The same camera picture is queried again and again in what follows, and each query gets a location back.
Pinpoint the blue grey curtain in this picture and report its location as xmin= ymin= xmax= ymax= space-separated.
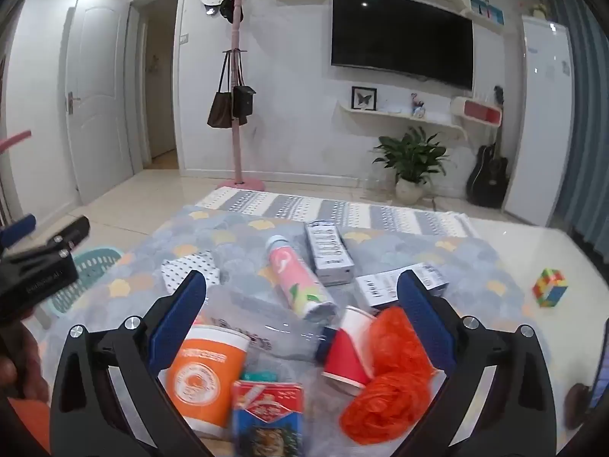
xmin=542 ymin=0 xmax=609 ymax=244

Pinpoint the red and blue carton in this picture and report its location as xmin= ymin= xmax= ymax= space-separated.
xmin=231 ymin=380 xmax=305 ymax=457

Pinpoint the white box with paper label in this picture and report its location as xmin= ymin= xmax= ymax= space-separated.
xmin=354 ymin=263 xmax=449 ymax=308

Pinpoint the pink rod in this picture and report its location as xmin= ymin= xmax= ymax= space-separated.
xmin=0 ymin=130 xmax=32 ymax=152

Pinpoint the red and white shelf box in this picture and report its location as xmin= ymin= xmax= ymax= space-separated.
xmin=451 ymin=96 xmax=504 ymax=128

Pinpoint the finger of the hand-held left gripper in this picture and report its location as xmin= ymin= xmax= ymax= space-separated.
xmin=5 ymin=216 xmax=91 ymax=262
xmin=0 ymin=214 xmax=37 ymax=249

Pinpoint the brown tote bag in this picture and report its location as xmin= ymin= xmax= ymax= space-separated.
xmin=207 ymin=51 xmax=241 ymax=129

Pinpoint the teal plastic basket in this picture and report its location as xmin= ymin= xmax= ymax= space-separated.
xmin=49 ymin=246 xmax=125 ymax=315

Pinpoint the orange paper cup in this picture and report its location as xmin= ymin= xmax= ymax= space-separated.
xmin=166 ymin=324 xmax=250 ymax=439

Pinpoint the colourful puzzle cube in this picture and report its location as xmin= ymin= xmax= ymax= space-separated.
xmin=532 ymin=269 xmax=569 ymax=306

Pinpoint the white refrigerator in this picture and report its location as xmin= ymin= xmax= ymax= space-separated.
xmin=503 ymin=14 xmax=575 ymax=228

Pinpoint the butterfly picture frame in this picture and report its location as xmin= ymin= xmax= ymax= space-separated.
xmin=351 ymin=86 xmax=377 ymax=112

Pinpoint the pink printed tube can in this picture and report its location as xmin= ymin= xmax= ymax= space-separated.
xmin=265 ymin=235 xmax=336 ymax=322

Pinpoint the red paper cup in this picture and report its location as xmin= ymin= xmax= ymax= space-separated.
xmin=322 ymin=305 xmax=381 ymax=396

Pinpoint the white box with round icons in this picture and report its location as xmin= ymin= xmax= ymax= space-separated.
xmin=304 ymin=220 xmax=357 ymax=286

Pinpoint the person's left hand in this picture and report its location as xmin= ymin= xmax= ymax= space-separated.
xmin=0 ymin=324 xmax=51 ymax=405

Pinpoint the black acoustic guitar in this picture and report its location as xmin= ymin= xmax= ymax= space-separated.
xmin=465 ymin=86 xmax=510 ymax=209

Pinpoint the black shoulder bag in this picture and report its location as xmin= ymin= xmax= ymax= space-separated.
xmin=231 ymin=52 xmax=257 ymax=127

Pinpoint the white plant pot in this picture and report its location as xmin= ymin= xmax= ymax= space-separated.
xmin=395 ymin=176 xmax=426 ymax=203

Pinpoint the green leafy plant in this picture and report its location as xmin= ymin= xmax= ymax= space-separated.
xmin=372 ymin=126 xmax=452 ymax=185

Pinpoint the brown phone stand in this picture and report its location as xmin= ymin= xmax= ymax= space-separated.
xmin=565 ymin=383 xmax=591 ymax=430

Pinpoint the smartphone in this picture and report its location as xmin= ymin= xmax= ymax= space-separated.
xmin=587 ymin=318 xmax=609 ymax=415

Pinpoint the striped grey white rug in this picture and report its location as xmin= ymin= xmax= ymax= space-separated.
xmin=195 ymin=185 xmax=479 ymax=240

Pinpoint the orange mesh bag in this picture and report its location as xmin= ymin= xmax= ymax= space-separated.
xmin=340 ymin=307 xmax=438 ymax=443

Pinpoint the clear plastic bag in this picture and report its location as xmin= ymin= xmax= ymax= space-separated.
xmin=200 ymin=286 xmax=340 ymax=360

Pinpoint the polka dot packet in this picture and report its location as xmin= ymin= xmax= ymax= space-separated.
xmin=162 ymin=252 xmax=222 ymax=296

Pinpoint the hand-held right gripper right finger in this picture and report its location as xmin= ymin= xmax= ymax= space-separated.
xmin=395 ymin=269 xmax=557 ymax=457

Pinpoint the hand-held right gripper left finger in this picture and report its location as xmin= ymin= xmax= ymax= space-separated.
xmin=50 ymin=269 xmax=215 ymax=457

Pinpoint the black television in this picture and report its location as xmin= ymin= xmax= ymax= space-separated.
xmin=330 ymin=0 xmax=475 ymax=92

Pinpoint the pink coat rack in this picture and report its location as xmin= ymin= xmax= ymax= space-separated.
xmin=208 ymin=0 xmax=266 ymax=192

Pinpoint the curved white wall shelf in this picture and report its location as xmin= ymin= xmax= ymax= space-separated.
xmin=334 ymin=100 xmax=470 ymax=142

